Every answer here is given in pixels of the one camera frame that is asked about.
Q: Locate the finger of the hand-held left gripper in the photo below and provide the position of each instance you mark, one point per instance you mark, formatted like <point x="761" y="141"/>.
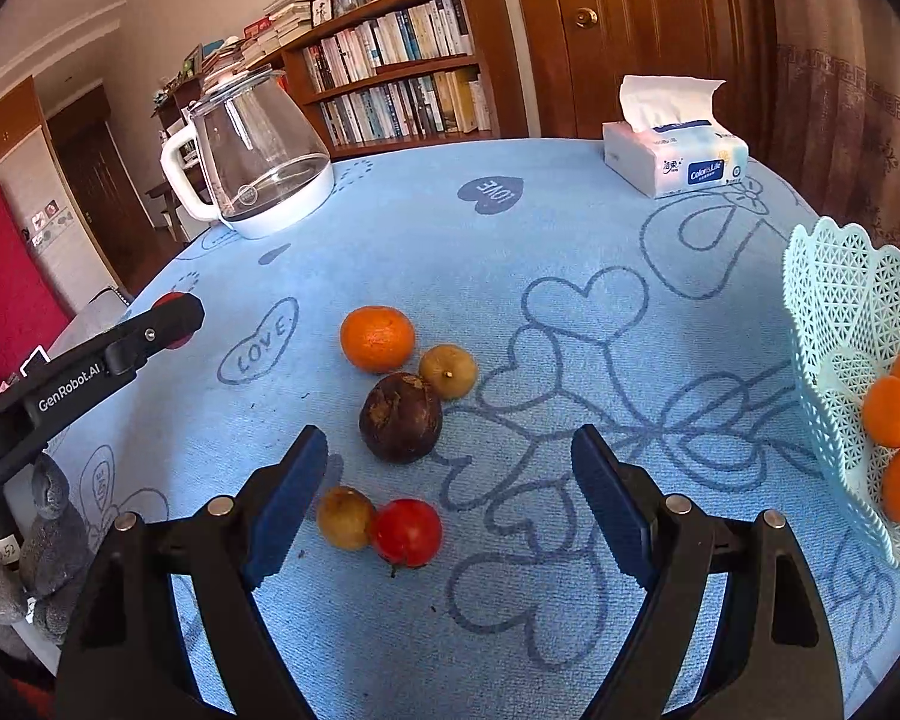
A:
<point x="161" y="322"/>

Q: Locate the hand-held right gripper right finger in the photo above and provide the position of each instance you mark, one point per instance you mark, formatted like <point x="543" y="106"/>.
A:
<point x="611" y="510"/>

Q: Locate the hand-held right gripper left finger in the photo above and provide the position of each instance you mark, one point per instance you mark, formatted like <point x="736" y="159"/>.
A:
<point x="289" y="510"/>

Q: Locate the red tomato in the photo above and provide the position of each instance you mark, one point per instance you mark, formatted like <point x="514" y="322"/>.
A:
<point x="407" y="532"/>
<point x="187" y="335"/>

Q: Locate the tan longan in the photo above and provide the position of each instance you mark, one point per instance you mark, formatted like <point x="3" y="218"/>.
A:
<point x="448" y="370"/>
<point x="345" y="517"/>

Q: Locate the dark purple passion fruit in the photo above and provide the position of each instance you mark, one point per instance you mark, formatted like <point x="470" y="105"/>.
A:
<point x="400" y="418"/>

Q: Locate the light blue lattice plastic basket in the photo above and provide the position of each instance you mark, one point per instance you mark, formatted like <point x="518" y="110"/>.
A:
<point x="825" y="330"/>

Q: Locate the person's left hand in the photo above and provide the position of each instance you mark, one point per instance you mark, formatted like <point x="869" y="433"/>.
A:
<point x="64" y="540"/>

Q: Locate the grey cushioned seat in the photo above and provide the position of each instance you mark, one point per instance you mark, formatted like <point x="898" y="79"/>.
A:
<point x="90" y="315"/>

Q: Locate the red cloth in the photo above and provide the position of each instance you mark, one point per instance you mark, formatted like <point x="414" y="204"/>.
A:
<point x="7" y="277"/>

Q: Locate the dark wooden door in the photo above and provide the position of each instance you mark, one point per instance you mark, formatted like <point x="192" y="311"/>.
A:
<point x="101" y="180"/>

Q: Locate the blue printed towel tablecloth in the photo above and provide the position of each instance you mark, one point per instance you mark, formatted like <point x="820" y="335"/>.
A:
<point x="570" y="240"/>

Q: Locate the stack of books atop shelf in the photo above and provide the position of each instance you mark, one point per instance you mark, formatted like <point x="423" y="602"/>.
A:
<point x="285" y="15"/>

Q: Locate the white tissue pack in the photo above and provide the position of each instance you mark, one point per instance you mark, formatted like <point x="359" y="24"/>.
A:
<point x="667" y="157"/>

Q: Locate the rows of shelved books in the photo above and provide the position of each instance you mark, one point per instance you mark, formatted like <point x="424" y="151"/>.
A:
<point x="397" y="37"/>

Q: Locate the brown wooden bookshelf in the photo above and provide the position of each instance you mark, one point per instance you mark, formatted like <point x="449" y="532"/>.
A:
<point x="510" y="67"/>

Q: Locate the brown wooden door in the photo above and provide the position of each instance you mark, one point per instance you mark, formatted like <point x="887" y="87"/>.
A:
<point x="645" y="52"/>

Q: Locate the beige patterned curtain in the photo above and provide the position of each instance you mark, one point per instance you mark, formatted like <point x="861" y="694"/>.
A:
<point x="847" y="90"/>

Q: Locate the brass door knob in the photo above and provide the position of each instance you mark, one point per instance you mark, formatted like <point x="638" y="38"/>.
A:
<point x="586" y="17"/>

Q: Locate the small picture frame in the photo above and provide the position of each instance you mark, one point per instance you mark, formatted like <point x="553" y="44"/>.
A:
<point x="321" y="7"/>

